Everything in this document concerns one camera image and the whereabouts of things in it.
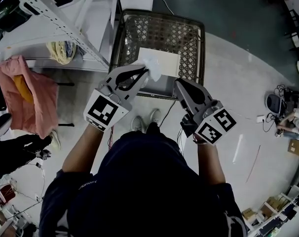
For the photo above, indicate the dark lattice plastic box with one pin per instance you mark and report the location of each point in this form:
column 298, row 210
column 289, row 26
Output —
column 164, row 31

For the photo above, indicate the black metal tool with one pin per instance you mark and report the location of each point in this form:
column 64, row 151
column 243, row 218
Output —
column 44, row 154

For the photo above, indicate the person's white right shoe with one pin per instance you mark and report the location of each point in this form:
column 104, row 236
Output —
column 155, row 116

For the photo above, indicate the white power adapter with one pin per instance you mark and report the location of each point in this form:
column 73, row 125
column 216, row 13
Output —
column 261, row 118

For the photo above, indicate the round grey device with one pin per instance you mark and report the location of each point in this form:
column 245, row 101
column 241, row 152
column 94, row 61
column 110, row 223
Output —
column 275, row 102

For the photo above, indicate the person's left forearm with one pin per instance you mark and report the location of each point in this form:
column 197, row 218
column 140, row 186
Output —
column 86, row 149

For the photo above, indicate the white plastic-wrapped item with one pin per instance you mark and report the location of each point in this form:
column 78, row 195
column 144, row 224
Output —
column 153, row 68

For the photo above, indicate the person's right forearm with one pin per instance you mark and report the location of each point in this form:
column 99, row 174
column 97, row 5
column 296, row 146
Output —
column 210, row 162

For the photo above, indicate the person's white shoe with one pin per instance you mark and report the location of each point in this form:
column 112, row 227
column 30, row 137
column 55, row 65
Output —
column 137, row 123
column 155, row 116

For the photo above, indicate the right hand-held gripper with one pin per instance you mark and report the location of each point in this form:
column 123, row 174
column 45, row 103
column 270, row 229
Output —
column 214, row 127

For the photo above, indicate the white flat carton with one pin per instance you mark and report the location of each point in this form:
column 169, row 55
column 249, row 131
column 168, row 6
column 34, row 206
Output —
column 170, row 63

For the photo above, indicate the small cardboard box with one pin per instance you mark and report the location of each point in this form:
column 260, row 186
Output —
column 296, row 147

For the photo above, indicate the person's dark navy shirt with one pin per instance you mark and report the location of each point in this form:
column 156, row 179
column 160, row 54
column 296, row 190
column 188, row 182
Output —
column 144, row 186

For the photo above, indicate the orange cloth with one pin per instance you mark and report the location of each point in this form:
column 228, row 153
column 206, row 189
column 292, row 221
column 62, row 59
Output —
column 23, row 89

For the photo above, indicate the white shelf with cartons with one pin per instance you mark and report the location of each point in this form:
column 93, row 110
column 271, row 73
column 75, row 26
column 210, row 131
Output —
column 275, row 213

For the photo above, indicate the grey-blue cloth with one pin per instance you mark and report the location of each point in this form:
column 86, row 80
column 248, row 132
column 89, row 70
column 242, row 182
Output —
column 71, row 49

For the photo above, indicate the person's white left shoe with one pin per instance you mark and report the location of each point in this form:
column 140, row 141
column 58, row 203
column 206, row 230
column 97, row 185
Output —
column 137, row 123

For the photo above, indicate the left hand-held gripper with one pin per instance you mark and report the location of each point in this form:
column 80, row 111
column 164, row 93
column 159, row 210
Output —
column 106, row 110

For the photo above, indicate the white metal shelf rack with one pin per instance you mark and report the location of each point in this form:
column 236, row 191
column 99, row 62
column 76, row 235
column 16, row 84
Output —
column 65, row 23

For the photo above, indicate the white chair armrest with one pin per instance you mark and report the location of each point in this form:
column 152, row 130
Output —
column 0, row 127

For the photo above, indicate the thin red stick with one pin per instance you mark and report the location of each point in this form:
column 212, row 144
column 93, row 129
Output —
column 253, row 164

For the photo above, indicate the pink cloth bag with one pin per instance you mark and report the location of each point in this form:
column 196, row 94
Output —
column 43, row 100

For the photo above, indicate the yellow cloth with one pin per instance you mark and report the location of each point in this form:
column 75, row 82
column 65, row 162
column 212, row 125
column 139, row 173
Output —
column 58, row 52

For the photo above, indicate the black and green bag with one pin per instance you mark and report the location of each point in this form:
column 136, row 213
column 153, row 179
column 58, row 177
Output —
column 6, row 16

